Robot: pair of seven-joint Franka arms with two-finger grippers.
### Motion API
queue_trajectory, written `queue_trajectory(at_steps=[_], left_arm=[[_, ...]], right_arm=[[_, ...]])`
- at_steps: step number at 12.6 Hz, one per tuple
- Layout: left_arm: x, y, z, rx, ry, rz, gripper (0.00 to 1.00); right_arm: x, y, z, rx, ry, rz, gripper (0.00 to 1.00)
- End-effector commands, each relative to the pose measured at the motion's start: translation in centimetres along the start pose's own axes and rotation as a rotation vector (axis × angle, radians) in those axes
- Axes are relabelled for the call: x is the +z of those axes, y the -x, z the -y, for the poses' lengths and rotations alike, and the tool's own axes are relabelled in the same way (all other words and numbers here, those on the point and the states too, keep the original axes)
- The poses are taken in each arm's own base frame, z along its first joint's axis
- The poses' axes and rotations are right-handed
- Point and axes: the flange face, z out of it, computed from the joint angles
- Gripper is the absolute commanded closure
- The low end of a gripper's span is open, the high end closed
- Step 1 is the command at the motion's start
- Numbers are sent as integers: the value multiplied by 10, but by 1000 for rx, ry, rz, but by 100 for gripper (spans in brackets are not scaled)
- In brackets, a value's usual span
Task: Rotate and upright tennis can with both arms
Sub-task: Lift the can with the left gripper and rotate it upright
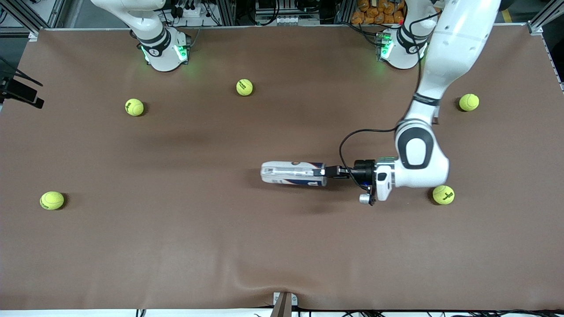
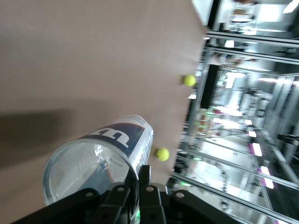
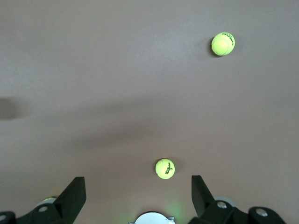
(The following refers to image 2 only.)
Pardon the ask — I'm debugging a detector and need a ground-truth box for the clear tennis ball can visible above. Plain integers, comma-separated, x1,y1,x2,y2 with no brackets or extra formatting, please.
42,114,154,207

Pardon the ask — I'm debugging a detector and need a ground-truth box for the yellow-green tennis ball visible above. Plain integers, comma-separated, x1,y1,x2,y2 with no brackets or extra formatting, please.
155,147,171,161
183,74,197,87

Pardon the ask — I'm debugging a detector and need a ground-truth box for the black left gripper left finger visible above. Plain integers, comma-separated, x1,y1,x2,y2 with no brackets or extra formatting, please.
93,174,140,224

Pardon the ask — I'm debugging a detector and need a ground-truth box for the aluminium frame structure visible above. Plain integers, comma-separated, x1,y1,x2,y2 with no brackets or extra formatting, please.
172,28,299,224

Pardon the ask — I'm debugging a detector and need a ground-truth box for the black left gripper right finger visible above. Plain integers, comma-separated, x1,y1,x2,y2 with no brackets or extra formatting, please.
139,165,168,224

